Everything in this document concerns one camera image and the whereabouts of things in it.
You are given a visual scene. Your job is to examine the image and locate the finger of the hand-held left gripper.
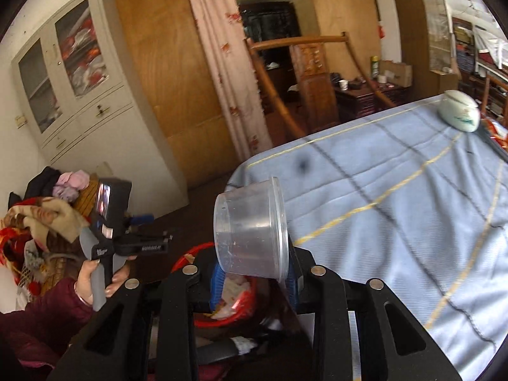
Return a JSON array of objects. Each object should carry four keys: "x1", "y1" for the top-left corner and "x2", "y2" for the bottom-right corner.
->
[{"x1": 125, "y1": 213, "x2": 155, "y2": 229}]

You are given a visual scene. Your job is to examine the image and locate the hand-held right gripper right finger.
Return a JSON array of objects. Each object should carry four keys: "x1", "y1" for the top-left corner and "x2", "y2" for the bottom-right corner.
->
[{"x1": 284, "y1": 242, "x2": 463, "y2": 381}]

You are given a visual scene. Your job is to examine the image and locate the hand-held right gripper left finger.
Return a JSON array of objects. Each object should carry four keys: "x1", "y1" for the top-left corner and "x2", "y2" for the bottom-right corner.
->
[{"x1": 45, "y1": 262, "x2": 229, "y2": 381}]

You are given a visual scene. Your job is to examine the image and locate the red plastic basket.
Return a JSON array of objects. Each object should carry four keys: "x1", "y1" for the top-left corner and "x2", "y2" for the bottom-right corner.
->
[{"x1": 170, "y1": 242, "x2": 271, "y2": 328}]

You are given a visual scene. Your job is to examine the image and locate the clear plastic cup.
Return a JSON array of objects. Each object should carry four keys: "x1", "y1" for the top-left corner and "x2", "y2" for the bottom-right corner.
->
[{"x1": 213, "y1": 177, "x2": 292, "y2": 284}]

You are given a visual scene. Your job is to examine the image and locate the person's left forearm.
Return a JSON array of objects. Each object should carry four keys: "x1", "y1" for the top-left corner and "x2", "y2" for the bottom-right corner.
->
[{"x1": 0, "y1": 278, "x2": 94, "y2": 366}]

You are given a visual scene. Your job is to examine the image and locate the person's left hand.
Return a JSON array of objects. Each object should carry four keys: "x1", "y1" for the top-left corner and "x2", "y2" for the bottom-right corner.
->
[{"x1": 75, "y1": 260, "x2": 130, "y2": 299}]

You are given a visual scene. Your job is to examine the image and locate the pink cloth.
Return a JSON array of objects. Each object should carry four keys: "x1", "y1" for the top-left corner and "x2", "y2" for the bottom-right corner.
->
[{"x1": 53, "y1": 170, "x2": 90, "y2": 203}]

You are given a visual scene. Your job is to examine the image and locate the beige red printed blanket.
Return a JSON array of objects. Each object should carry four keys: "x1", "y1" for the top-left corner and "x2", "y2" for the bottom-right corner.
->
[{"x1": 0, "y1": 198, "x2": 90, "y2": 271}]

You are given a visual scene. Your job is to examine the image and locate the black garment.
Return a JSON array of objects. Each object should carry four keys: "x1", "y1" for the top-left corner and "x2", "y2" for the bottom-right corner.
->
[{"x1": 26, "y1": 167, "x2": 60, "y2": 199}]

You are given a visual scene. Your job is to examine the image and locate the white metal cabinet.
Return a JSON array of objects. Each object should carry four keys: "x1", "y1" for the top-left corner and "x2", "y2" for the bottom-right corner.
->
[{"x1": 11, "y1": 0, "x2": 189, "y2": 211}]

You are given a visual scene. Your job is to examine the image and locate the blue-grey striped tablecloth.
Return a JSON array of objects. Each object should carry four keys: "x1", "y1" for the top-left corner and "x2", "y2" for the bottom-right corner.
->
[{"x1": 226, "y1": 95, "x2": 508, "y2": 381}]

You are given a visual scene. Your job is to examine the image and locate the plywood door panel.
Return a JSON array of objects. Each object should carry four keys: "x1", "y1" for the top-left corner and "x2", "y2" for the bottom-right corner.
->
[{"x1": 114, "y1": 0, "x2": 255, "y2": 191}]

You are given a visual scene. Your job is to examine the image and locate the pink floral curtain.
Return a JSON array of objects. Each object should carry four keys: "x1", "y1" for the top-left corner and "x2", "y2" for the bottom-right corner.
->
[{"x1": 177, "y1": 0, "x2": 274, "y2": 159}]

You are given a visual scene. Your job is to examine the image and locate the dark wooden low cabinet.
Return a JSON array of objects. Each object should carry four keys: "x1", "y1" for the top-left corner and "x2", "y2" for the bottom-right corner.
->
[{"x1": 333, "y1": 81, "x2": 413, "y2": 120}]

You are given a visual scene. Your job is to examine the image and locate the carved wooden armchair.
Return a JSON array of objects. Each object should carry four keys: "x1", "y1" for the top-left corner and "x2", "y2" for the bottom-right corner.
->
[{"x1": 246, "y1": 35, "x2": 398, "y2": 139}]

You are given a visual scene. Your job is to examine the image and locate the large cardboard box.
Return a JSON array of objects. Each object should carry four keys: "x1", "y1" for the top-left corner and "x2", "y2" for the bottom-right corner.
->
[{"x1": 379, "y1": 60, "x2": 412, "y2": 87}]

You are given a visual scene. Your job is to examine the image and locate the white ceramic lidded jar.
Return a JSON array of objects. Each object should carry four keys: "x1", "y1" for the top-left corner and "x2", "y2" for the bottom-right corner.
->
[{"x1": 438, "y1": 89, "x2": 482, "y2": 132}]

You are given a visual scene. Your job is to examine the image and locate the red snack packets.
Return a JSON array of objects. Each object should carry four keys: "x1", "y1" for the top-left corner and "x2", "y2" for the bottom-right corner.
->
[{"x1": 480, "y1": 119, "x2": 508, "y2": 147}]

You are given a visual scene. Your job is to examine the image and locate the wooden chair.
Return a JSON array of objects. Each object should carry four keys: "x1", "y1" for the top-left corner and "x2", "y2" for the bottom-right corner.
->
[{"x1": 482, "y1": 73, "x2": 508, "y2": 124}]

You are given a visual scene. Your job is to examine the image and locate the tall wooden glass cabinet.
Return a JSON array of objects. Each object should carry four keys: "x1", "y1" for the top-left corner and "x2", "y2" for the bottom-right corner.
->
[{"x1": 387, "y1": 0, "x2": 461, "y2": 96}]

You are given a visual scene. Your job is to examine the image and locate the plywood wardrobe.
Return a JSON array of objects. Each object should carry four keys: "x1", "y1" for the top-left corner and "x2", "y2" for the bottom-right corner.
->
[{"x1": 286, "y1": 0, "x2": 382, "y2": 64}]

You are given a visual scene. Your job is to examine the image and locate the cluttered storage shelf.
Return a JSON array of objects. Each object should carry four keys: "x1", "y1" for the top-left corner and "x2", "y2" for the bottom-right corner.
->
[{"x1": 452, "y1": 16, "x2": 481, "y2": 72}]

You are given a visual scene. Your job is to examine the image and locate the white dust sheet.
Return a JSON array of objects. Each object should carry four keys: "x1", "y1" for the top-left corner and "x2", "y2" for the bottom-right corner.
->
[{"x1": 474, "y1": 28, "x2": 508, "y2": 68}]

